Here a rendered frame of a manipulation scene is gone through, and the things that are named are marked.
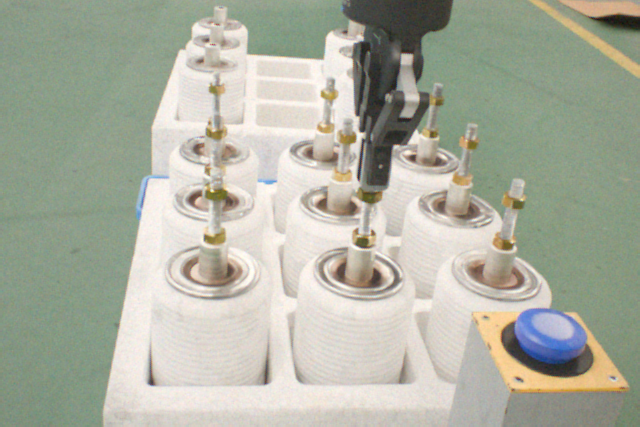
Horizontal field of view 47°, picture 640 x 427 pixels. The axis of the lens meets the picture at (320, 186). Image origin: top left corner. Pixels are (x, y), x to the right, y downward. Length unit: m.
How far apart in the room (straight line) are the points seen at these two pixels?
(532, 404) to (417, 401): 0.18
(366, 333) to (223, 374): 0.12
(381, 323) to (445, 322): 0.07
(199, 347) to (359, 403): 0.13
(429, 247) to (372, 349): 0.15
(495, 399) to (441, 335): 0.20
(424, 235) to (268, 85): 0.64
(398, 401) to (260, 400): 0.11
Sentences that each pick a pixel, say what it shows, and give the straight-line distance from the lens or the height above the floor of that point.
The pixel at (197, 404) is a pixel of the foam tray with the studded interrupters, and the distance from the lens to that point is 0.58.
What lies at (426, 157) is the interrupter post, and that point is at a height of 0.26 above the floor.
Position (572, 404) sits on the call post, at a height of 0.30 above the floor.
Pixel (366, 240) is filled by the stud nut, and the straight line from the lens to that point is 0.57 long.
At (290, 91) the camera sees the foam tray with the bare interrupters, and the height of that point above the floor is 0.16.
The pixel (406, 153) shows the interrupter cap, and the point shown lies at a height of 0.25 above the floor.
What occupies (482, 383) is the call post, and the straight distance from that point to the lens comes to 0.46.
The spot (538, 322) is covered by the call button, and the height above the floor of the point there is 0.33.
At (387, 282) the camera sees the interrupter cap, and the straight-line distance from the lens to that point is 0.59.
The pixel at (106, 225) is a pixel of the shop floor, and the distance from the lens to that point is 1.16.
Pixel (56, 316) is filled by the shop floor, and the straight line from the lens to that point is 0.98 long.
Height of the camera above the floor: 0.57
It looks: 26 degrees down
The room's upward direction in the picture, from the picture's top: 6 degrees clockwise
